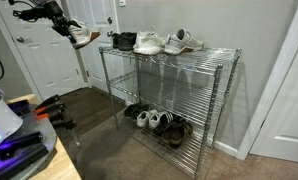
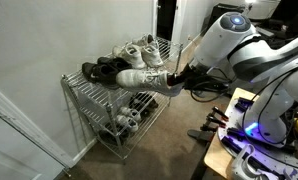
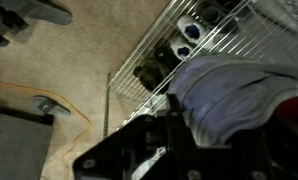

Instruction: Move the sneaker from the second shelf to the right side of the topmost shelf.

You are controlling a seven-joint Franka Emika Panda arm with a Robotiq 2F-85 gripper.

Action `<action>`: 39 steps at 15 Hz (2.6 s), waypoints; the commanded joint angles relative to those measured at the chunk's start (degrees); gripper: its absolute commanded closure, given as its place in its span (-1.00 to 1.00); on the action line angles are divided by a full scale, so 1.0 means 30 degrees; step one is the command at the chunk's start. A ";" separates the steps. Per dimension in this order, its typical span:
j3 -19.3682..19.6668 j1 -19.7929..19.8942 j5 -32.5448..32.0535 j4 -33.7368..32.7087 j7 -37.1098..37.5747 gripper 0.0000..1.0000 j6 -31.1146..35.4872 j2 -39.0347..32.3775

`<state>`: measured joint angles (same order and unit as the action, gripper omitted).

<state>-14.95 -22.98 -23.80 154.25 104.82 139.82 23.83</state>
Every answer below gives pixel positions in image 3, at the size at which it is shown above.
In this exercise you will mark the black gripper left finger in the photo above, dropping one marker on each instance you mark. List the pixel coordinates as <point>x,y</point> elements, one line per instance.
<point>177,116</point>

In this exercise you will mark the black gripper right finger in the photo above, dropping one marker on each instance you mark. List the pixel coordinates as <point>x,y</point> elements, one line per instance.
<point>255,150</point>

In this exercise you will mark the white sneaker orange lining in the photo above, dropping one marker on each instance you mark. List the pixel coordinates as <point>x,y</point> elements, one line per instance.
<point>229,93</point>

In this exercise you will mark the small white sneaker blue insole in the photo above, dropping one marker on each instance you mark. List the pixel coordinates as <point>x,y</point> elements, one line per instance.
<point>182,46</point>
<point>192,26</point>

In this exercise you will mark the brown sandal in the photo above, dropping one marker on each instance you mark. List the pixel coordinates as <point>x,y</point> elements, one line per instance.
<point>159,68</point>
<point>144,78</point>

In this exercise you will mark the black striped slide sandal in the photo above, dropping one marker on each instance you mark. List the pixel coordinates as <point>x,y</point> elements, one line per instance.
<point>165,56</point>

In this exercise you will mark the grey slide sandal white logo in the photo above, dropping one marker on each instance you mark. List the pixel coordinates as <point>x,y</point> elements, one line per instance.
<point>55,111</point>

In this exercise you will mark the black stand pole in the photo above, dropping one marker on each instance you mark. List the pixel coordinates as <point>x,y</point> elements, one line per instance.
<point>48,119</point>

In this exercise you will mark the dark grey flat panel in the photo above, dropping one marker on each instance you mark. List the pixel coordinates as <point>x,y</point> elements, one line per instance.
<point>15,150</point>

